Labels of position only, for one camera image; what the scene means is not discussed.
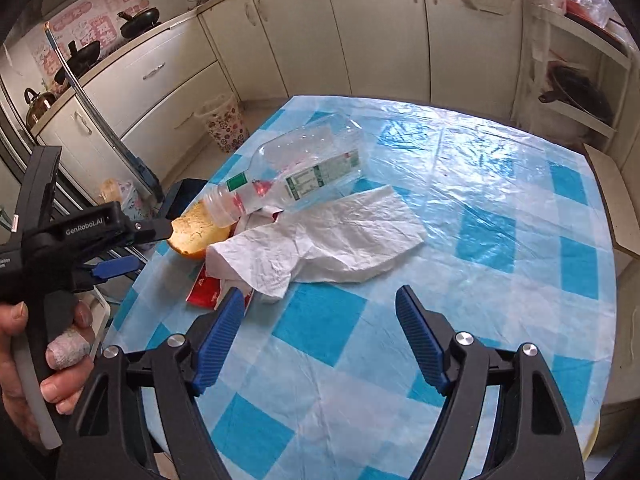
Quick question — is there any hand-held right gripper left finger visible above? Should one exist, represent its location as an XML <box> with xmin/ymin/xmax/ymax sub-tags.
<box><xmin>55</xmin><ymin>286</ymin><xmax>247</xmax><ymax>480</ymax></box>

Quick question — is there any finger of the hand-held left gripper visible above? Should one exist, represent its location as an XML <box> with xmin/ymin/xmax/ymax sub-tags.
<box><xmin>120</xmin><ymin>178</ymin><xmax>211</xmax><ymax>256</ymax></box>
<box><xmin>70</xmin><ymin>255</ymin><xmax>143</xmax><ymax>293</ymax></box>

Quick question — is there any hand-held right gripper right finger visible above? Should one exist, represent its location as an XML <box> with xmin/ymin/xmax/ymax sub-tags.
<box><xmin>394</xmin><ymin>285</ymin><xmax>586</xmax><ymax>480</ymax></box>

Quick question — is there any orange peel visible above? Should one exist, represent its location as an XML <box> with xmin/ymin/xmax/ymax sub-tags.
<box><xmin>167</xmin><ymin>200</ymin><xmax>233</xmax><ymax>262</ymax></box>

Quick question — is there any person's left hand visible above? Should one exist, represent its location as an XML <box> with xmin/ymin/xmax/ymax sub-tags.
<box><xmin>0</xmin><ymin>299</ymin><xmax>97</xmax><ymax>443</ymax></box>

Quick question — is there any filled plastic bag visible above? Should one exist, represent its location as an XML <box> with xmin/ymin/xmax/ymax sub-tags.
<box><xmin>100</xmin><ymin>177</ymin><xmax>138</xmax><ymax>216</ymax></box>

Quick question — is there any red flat packet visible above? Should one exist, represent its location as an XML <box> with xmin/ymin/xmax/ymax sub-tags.
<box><xmin>186</xmin><ymin>210</ymin><xmax>281</xmax><ymax>311</ymax></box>

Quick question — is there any white cabinet door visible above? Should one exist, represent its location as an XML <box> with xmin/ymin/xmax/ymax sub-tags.
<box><xmin>420</xmin><ymin>0</ymin><xmax>528</xmax><ymax>116</ymax></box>
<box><xmin>202</xmin><ymin>0</ymin><xmax>291</xmax><ymax>103</ymax></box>
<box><xmin>322</xmin><ymin>0</ymin><xmax>433</xmax><ymax>106</ymax></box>
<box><xmin>35</xmin><ymin>97</ymin><xmax>131</xmax><ymax>196</ymax></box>
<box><xmin>250</xmin><ymin>0</ymin><xmax>351</xmax><ymax>98</ymax></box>

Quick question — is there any grey striped panel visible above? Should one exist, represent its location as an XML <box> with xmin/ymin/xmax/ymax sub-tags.
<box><xmin>0</xmin><ymin>85</ymin><xmax>76</xmax><ymax>211</ymax></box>

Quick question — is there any white kitchen drawer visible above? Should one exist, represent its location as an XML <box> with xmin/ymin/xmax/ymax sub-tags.
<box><xmin>122</xmin><ymin>62</ymin><xmax>238</xmax><ymax>161</ymax></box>
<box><xmin>107</xmin><ymin>22</ymin><xmax>218</xmax><ymax>111</ymax></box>

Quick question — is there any floral waste bin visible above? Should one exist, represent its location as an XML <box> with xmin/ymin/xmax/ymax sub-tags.
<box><xmin>194</xmin><ymin>94</ymin><xmax>250</xmax><ymax>155</ymax></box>

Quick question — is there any white crumpled tissue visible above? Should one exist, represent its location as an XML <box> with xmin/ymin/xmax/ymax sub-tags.
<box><xmin>206</xmin><ymin>184</ymin><xmax>426</xmax><ymax>306</ymax></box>

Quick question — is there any brass kettle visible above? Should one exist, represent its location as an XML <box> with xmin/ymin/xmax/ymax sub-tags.
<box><xmin>24</xmin><ymin>87</ymin><xmax>58</xmax><ymax>128</ymax></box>

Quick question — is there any blue checkered tablecloth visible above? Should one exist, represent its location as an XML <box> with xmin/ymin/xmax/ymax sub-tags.
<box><xmin>102</xmin><ymin>94</ymin><xmax>617</xmax><ymax>480</ymax></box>

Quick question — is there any clear plastic bottle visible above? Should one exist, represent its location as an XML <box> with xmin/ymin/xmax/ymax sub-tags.
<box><xmin>202</xmin><ymin>112</ymin><xmax>373</xmax><ymax>226</ymax></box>

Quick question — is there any black frying pan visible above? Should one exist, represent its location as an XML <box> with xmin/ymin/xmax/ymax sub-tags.
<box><xmin>117</xmin><ymin>7</ymin><xmax>162</xmax><ymax>40</ymax></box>
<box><xmin>54</xmin><ymin>40</ymin><xmax>102</xmax><ymax>86</ymax></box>

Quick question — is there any white stool with beige top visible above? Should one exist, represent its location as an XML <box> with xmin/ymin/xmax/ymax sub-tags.
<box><xmin>582</xmin><ymin>142</ymin><xmax>640</xmax><ymax>261</ymax></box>

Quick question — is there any black wok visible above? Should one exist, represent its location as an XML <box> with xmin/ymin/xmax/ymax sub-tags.
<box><xmin>539</xmin><ymin>62</ymin><xmax>615</xmax><ymax>128</ymax></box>

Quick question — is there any white shelf rack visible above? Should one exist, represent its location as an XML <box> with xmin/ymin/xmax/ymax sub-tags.
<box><xmin>520</xmin><ymin>5</ymin><xmax>633</xmax><ymax>161</ymax></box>

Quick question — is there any clear bag with red contents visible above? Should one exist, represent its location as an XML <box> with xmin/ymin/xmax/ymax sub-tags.
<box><xmin>562</xmin><ymin>0</ymin><xmax>613</xmax><ymax>28</ymax></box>

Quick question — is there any mop with metal handle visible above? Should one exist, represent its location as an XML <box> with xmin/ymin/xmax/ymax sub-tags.
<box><xmin>45</xmin><ymin>22</ymin><xmax>163</xmax><ymax>208</ymax></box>

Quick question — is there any pink patterned wall sticker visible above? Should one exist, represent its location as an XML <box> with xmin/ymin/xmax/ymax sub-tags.
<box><xmin>32</xmin><ymin>0</ymin><xmax>143</xmax><ymax>78</ymax></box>

